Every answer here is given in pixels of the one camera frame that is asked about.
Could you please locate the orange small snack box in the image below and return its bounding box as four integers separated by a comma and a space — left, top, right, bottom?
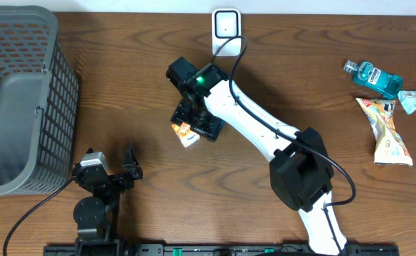
171, 122, 201, 148

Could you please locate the teal mouthwash bottle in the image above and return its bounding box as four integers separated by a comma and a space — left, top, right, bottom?
343, 60, 403, 100

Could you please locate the large yellow snack bag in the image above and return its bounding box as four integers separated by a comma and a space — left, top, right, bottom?
356, 98, 413, 166

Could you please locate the light green wipes packet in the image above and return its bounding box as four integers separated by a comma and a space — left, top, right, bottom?
398, 90, 416, 114

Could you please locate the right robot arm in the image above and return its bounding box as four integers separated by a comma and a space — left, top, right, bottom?
166, 58, 348, 255

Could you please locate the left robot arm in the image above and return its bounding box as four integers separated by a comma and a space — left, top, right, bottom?
72, 146, 143, 256

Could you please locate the grey plastic basket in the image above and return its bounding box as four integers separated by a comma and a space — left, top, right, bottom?
0, 6, 80, 196

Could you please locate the left black cable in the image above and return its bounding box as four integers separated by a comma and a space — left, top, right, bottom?
2, 177, 75, 256

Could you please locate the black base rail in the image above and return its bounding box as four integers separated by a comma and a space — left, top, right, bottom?
43, 242, 400, 256

